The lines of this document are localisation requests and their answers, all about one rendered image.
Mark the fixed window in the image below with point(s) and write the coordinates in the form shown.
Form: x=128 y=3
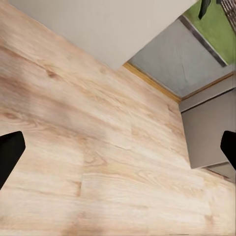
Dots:
x=195 y=52

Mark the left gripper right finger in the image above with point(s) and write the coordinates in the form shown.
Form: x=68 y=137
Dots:
x=228 y=146

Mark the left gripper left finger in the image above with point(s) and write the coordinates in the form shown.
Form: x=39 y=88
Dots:
x=12 y=146

